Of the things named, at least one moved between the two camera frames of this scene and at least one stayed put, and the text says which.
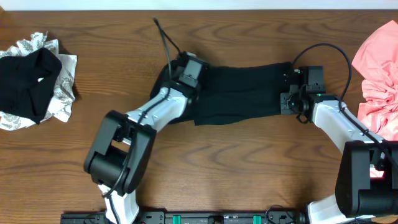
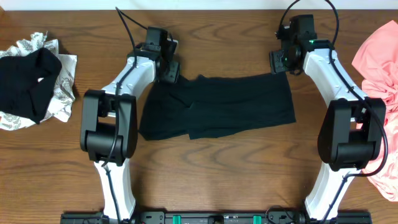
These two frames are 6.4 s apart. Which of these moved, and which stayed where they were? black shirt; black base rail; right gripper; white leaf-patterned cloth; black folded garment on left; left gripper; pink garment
Moved: left gripper; right gripper; black shirt
Stayed: black folded garment on left; white leaf-patterned cloth; pink garment; black base rail
